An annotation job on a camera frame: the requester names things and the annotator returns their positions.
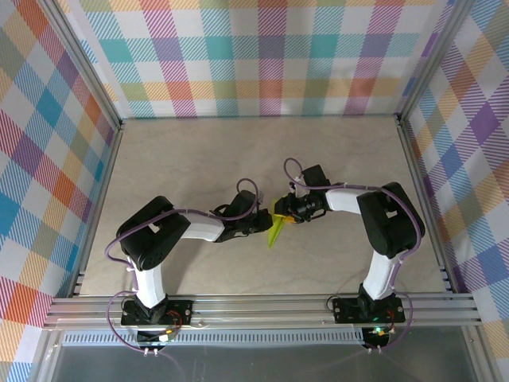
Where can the small circuit board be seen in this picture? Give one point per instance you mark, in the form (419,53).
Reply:
(167,337)
(378,332)

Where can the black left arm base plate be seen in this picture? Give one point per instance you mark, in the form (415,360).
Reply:
(183,308)

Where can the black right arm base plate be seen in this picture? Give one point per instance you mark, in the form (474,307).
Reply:
(346,310)

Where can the wide aluminium frame rail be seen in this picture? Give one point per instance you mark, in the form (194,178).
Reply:
(258,310)

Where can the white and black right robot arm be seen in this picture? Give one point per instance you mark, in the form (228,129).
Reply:
(378,278)

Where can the grey metal shelf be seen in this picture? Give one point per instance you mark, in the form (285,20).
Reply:
(278,366)

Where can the aluminium side rail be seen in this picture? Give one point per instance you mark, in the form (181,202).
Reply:
(99,207)
(426,207)

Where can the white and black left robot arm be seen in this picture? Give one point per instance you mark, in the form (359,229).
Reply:
(151,286)

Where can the aluminium frame post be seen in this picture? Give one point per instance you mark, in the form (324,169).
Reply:
(81,59)
(431,59)

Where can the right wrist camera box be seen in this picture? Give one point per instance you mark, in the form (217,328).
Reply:
(293,185)

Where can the lime green paper sheet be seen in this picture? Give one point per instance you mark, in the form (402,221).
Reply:
(274,235)

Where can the plaid backdrop panel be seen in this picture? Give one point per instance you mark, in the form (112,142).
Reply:
(258,59)
(32,159)
(477,159)

